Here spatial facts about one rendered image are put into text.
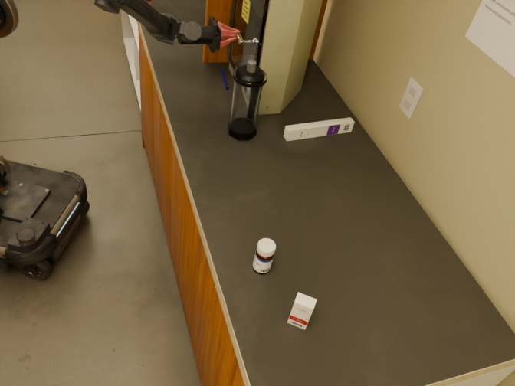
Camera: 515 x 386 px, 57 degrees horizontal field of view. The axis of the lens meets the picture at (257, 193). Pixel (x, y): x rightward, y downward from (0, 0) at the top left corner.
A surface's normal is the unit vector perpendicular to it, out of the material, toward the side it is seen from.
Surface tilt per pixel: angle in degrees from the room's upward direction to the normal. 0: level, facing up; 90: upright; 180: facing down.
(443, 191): 90
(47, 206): 0
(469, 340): 0
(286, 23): 90
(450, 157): 90
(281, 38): 90
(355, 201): 0
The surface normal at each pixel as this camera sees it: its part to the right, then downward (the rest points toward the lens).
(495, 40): -0.94, 0.12
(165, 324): 0.15, -0.70
